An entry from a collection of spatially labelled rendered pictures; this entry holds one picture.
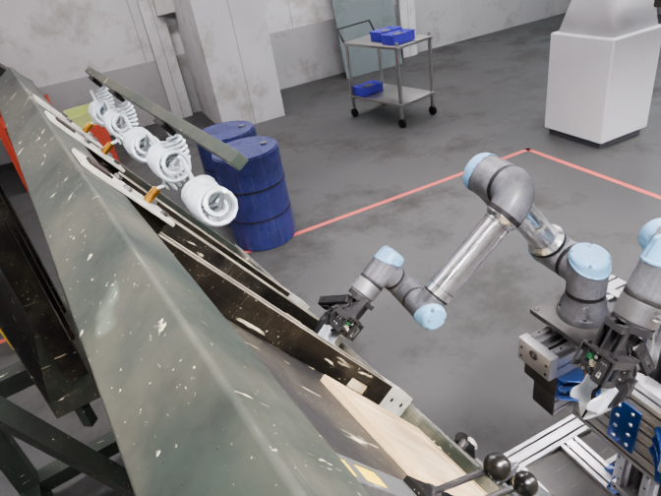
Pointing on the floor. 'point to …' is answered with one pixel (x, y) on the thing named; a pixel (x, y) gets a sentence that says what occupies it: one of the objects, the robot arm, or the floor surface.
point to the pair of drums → (253, 186)
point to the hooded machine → (602, 71)
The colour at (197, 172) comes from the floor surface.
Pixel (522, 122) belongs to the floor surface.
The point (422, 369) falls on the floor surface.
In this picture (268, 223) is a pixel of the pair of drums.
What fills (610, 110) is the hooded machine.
